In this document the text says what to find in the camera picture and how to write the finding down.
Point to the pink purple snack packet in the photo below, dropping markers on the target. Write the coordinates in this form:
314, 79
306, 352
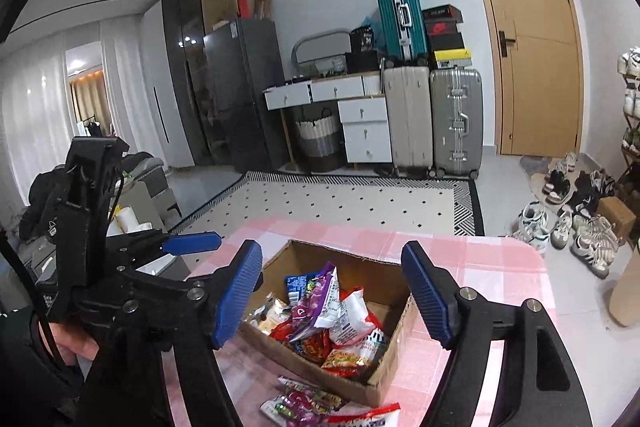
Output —
300, 404

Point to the red candy packet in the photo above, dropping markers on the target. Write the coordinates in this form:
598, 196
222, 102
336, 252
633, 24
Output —
310, 344

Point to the small brown carton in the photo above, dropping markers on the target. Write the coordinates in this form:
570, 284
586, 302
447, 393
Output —
617, 217

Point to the pale wooden object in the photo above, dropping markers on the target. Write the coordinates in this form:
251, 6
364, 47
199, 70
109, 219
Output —
625, 297

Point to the patterned white black rug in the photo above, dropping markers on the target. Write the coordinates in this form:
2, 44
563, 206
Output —
350, 202

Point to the blue snack packet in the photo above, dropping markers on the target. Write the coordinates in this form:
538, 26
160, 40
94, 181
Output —
297, 284

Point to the grey rounded metal frame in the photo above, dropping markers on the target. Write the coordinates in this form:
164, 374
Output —
320, 38

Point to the wooden door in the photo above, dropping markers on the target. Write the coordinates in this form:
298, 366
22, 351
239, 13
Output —
535, 32

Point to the woven laundry basket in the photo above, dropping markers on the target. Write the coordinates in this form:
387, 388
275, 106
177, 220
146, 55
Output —
317, 142

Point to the pink checked tablecloth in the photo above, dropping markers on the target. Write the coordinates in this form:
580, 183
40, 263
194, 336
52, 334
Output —
500, 267

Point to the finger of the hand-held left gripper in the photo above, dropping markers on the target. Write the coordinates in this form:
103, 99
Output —
192, 243

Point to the red shoebox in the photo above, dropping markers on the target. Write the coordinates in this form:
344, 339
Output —
441, 28

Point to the yellow noodle snack packet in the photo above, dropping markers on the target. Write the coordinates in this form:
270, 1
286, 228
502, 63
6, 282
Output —
350, 359

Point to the person's left hand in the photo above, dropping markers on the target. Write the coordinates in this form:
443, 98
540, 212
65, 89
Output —
75, 342

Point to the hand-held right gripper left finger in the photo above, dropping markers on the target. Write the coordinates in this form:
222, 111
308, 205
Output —
235, 297

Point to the black gift box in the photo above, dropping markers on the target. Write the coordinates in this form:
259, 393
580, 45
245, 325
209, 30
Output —
364, 49

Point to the dark grey refrigerator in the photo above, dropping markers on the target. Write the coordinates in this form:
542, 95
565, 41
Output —
245, 92

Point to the wooden shoe rack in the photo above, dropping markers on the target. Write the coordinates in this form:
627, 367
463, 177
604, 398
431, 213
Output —
631, 157

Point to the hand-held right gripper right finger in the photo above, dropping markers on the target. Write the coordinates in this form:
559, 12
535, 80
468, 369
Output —
430, 302

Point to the dark glass cabinet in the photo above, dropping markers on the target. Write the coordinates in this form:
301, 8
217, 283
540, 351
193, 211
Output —
187, 57

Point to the white drawer desk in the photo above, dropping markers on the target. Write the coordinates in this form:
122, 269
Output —
365, 127

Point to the rows of assorted shoes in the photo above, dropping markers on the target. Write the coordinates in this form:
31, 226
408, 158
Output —
631, 67

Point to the flat brown cardboard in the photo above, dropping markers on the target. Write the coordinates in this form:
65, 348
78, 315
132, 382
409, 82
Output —
262, 3

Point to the teal suitcase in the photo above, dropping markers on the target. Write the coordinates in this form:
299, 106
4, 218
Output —
400, 17

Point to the white red snack packet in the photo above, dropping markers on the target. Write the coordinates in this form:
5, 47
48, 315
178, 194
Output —
350, 322

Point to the red paper bag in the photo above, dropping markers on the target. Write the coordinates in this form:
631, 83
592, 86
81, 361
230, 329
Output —
243, 4

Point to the beige suitcase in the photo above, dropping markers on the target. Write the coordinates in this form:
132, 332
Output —
407, 122

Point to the beige door mat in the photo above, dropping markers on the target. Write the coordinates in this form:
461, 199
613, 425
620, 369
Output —
537, 182

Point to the silver suitcase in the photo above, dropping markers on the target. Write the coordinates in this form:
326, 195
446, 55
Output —
456, 122

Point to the white sheer curtain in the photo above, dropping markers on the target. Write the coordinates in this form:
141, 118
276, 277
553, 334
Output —
35, 117

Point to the brown cardboard box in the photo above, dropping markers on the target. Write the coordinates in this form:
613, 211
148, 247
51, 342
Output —
350, 389

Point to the white paper roll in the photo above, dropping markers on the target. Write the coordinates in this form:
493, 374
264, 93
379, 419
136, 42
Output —
127, 219

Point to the grey armchair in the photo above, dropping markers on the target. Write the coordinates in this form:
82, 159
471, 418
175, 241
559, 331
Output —
150, 187

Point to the person's left forearm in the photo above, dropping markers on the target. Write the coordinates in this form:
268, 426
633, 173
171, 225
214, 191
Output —
30, 382

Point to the pile of sneakers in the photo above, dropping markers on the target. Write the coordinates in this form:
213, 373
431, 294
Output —
590, 237

